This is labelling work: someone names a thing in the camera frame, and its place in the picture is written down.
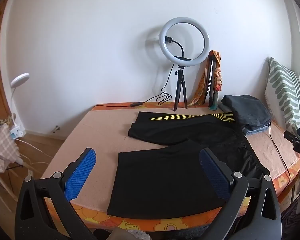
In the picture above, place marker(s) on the green and white patterned pillow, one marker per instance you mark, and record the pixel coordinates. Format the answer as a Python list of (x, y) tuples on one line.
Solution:
[(282, 90)]

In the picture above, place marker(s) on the folded blue jeans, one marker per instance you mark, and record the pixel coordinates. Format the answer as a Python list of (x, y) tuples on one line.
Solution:
[(255, 130)]

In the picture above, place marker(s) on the folded tripod with orange scarf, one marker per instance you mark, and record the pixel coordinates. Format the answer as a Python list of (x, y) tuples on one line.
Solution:
[(198, 92)]

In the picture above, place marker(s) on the peach and teal cloth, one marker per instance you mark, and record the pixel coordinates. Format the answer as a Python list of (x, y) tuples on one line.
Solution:
[(216, 97)]

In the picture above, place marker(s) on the pink plaid cloth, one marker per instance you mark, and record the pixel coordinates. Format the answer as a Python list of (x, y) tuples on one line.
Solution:
[(2, 145)]

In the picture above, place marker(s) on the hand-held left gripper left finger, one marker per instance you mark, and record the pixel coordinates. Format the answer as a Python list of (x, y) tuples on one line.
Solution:
[(80, 173)]

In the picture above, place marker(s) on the metal door stopper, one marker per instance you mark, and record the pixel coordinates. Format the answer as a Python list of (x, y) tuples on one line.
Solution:
[(56, 128)]

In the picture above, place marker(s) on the folded dark grey jeans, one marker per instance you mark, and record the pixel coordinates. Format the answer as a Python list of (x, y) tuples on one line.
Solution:
[(250, 110)]

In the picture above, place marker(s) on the beige knit cloth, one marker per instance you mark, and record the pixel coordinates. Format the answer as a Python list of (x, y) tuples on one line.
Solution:
[(132, 235)]

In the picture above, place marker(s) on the black pants with yellow stripes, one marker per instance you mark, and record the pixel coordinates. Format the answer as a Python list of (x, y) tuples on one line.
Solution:
[(165, 180)]

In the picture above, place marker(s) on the person's dark ribbed clothing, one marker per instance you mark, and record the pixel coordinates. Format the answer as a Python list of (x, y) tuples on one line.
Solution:
[(295, 220)]

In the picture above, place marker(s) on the black mini tripod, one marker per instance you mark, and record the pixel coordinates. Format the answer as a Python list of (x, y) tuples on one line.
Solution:
[(181, 80)]

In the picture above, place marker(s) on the white clip desk lamp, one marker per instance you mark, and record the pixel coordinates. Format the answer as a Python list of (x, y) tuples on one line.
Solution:
[(20, 78)]

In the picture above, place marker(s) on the orange floral bed sheet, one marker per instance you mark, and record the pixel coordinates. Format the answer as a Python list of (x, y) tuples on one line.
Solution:
[(140, 223)]

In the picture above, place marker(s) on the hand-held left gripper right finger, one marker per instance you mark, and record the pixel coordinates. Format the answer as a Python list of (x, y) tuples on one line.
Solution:
[(213, 176)]

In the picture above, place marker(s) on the black folded stand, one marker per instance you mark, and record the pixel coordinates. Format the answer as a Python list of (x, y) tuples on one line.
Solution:
[(211, 97)]

